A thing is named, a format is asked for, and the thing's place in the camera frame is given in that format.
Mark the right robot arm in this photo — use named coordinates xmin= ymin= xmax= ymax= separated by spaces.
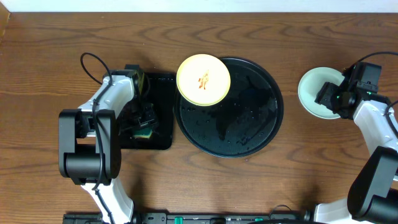
xmin=311 ymin=82 xmax=397 ymax=223

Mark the green yellow sponge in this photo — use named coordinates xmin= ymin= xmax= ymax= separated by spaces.
xmin=132 ymin=128 xmax=153 ymax=139

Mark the yellow plate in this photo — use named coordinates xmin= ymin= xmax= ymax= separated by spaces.
xmin=177 ymin=54 xmax=231 ymax=106

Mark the light green plate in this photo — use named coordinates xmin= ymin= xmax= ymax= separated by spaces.
xmin=298 ymin=67 xmax=344 ymax=119

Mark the black round tray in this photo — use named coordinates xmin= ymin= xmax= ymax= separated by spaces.
xmin=174 ymin=57 xmax=284 ymax=158

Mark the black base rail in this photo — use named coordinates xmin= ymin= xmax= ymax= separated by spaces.
xmin=62 ymin=212 xmax=312 ymax=224

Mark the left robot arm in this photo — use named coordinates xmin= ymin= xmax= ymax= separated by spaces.
xmin=58 ymin=68 xmax=158 ymax=223

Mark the black rectangular tray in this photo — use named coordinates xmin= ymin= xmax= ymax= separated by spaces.
xmin=117 ymin=72 xmax=176 ymax=150

